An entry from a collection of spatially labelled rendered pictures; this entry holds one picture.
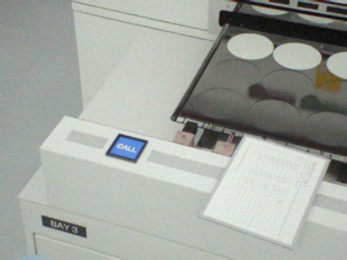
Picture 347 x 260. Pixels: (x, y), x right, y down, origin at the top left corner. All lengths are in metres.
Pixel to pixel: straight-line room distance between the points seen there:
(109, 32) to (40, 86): 1.18
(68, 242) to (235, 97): 0.43
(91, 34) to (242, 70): 0.51
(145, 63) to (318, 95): 0.43
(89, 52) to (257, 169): 0.85
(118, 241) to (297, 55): 0.57
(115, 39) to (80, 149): 0.67
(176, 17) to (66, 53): 1.48
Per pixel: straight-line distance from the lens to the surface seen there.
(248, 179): 1.13
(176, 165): 1.16
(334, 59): 1.55
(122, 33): 1.80
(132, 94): 1.53
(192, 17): 1.70
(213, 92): 1.41
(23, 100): 2.90
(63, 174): 1.22
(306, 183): 1.14
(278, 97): 1.41
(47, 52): 3.16
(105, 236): 1.30
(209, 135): 1.39
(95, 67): 1.90
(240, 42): 1.57
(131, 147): 1.19
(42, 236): 1.38
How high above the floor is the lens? 1.76
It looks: 40 degrees down
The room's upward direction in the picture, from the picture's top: 1 degrees clockwise
